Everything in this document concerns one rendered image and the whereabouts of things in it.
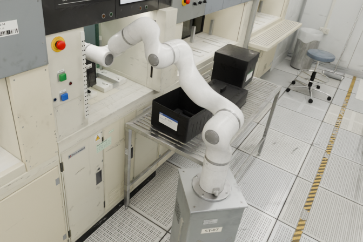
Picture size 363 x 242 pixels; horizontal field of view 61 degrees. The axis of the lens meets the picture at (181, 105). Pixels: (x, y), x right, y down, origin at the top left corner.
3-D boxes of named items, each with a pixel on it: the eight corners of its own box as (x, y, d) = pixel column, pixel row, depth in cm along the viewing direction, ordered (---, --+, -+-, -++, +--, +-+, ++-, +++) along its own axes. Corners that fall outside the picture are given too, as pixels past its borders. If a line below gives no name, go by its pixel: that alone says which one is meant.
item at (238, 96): (230, 118, 205) (234, 101, 198) (193, 103, 216) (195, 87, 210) (246, 102, 227) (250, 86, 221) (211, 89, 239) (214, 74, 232)
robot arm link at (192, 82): (219, 147, 130) (234, 130, 143) (238, 135, 122) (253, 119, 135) (148, 55, 133) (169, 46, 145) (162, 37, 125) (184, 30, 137)
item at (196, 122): (149, 123, 189) (151, 100, 180) (177, 108, 208) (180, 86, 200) (185, 144, 175) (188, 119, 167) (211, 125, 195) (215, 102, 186)
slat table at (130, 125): (192, 253, 200) (210, 166, 162) (123, 208, 225) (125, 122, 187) (260, 155, 298) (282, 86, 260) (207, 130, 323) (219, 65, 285)
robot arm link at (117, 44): (142, 21, 148) (107, 45, 168) (119, 28, 136) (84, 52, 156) (150, 39, 150) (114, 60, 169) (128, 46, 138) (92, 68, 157)
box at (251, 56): (241, 91, 242) (248, 61, 229) (209, 80, 253) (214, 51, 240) (253, 79, 264) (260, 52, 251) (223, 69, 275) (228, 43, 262)
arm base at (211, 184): (236, 199, 143) (244, 169, 134) (197, 203, 139) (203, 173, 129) (223, 171, 159) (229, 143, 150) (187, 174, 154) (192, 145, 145)
